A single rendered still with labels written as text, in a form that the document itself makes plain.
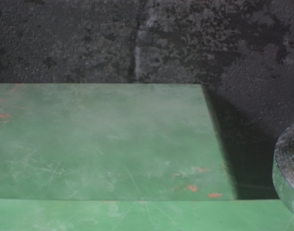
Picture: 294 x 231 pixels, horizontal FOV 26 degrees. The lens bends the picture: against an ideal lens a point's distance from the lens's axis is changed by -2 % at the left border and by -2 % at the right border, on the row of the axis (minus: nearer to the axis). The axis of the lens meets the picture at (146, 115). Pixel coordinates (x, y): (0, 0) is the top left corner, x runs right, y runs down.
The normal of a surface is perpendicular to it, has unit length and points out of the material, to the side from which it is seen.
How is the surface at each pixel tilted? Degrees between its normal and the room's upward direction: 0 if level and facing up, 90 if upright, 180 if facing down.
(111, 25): 0
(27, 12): 0
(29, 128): 90
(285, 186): 78
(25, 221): 90
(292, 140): 97
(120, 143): 90
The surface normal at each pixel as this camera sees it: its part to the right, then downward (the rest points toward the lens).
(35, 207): 0.01, -0.92
